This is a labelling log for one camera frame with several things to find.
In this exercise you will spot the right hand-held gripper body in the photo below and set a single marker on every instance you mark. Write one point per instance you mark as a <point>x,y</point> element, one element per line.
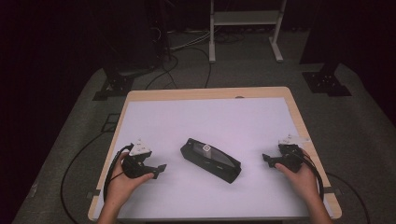
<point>291,157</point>

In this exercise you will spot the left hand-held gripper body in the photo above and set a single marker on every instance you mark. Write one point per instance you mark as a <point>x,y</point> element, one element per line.
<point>137,165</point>

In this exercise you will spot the black pencil case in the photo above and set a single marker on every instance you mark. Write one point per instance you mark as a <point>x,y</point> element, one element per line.
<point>218,169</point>

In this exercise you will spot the person's left hand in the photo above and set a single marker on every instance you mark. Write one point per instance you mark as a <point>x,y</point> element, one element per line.
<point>121,186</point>

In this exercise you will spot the person's right hand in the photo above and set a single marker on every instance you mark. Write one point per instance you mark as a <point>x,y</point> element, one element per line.
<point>303,183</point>

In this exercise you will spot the white table mat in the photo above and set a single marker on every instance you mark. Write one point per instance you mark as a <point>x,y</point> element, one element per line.
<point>218,121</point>

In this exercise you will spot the black stand base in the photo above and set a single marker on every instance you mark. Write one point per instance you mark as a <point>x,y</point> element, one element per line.
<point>116,85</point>
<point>325,84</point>

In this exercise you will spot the wooden table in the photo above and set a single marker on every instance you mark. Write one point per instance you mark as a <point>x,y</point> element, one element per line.
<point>202,92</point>

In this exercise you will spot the white metal stand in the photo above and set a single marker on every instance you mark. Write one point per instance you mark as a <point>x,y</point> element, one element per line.
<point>246,18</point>

